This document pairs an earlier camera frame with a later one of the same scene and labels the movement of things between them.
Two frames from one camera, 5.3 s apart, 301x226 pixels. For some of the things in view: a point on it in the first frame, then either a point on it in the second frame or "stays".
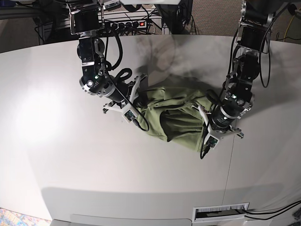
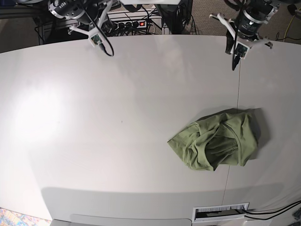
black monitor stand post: [177, 17] stays
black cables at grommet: [274, 211] stays
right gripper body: [205, 132] → [230, 43]
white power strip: [125, 24] stays
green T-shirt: [174, 115] → [228, 138]
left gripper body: [143, 97] → [110, 28]
